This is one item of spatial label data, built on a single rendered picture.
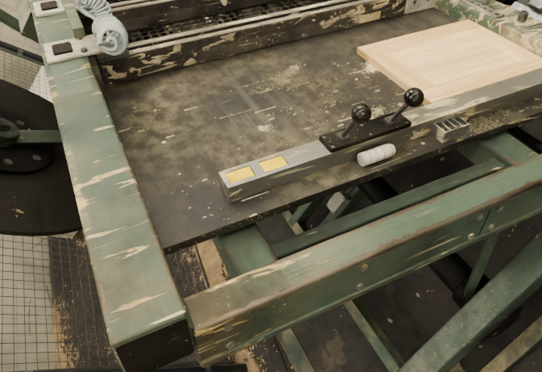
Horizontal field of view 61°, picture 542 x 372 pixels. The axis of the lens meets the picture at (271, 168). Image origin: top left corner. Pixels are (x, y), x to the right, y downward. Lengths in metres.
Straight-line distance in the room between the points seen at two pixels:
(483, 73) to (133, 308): 1.02
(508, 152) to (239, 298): 0.72
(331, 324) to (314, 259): 2.02
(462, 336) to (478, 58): 0.78
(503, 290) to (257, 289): 0.90
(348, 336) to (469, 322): 1.28
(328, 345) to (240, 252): 1.95
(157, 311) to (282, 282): 0.19
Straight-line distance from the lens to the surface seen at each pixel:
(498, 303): 1.46
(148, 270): 0.68
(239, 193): 0.87
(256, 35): 1.35
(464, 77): 1.28
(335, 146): 0.93
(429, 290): 2.43
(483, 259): 1.40
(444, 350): 1.52
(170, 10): 1.56
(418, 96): 0.92
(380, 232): 0.78
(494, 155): 1.16
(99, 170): 0.85
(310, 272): 0.72
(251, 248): 0.85
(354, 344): 2.66
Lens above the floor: 2.16
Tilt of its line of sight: 42 degrees down
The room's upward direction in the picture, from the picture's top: 72 degrees counter-clockwise
